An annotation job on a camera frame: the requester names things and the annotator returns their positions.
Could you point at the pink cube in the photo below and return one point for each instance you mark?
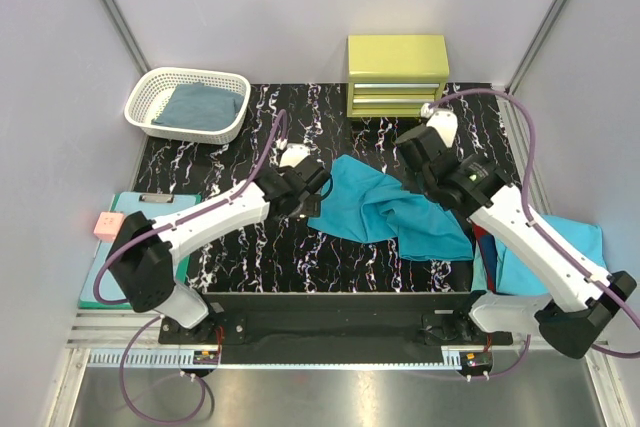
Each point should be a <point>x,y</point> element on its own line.
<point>108,226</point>

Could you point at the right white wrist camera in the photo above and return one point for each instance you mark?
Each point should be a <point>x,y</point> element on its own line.
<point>444,121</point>

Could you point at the yellow-green drawer cabinet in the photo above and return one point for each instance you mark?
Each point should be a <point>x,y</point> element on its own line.
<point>394,75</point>

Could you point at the light blue t shirt pile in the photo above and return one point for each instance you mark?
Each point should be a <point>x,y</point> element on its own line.
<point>515,278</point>

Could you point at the dark blue t shirt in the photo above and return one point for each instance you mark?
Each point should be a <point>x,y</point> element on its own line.
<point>491,262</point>

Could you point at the red t shirt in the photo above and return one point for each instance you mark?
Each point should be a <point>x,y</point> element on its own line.
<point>479,232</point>

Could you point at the teal t shirt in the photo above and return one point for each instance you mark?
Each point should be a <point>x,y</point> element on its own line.
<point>368,206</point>

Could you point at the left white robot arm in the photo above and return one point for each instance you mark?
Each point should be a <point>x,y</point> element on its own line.
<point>146,251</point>

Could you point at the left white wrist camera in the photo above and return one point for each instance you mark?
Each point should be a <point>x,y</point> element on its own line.
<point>293,154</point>

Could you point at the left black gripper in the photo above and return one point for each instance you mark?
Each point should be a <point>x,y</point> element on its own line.
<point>310,192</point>

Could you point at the folded grey-blue t shirt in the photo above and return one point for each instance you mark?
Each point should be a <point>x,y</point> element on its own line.
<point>200,107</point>

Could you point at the white plastic laundry basket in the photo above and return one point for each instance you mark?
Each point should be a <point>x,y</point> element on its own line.
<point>154,90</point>

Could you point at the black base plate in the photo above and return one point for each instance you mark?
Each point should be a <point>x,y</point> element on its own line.
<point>388,331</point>

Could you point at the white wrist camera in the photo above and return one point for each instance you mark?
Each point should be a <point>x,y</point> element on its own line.
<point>444,121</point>
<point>293,154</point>

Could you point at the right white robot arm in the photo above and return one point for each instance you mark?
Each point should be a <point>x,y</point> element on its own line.
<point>581,298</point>

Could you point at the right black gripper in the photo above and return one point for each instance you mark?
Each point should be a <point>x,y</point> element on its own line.
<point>405,168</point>

